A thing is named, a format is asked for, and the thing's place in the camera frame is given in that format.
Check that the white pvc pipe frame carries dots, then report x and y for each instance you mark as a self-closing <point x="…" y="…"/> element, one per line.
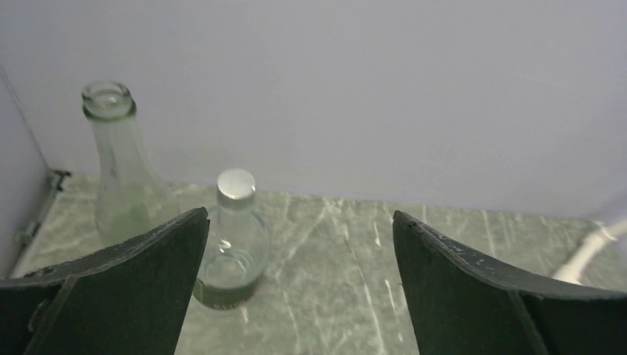
<point x="571" y="271"/>

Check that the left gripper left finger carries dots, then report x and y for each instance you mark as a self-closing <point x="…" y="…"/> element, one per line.
<point x="129" y="298"/>

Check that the clear bottle with silver cap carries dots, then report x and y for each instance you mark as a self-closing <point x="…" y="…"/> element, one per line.
<point x="238" y="246"/>

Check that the tall clear glass bottle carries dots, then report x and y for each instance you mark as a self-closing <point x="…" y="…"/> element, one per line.
<point x="132" y="198"/>

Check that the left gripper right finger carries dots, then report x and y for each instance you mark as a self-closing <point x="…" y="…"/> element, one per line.
<point x="463" y="301"/>

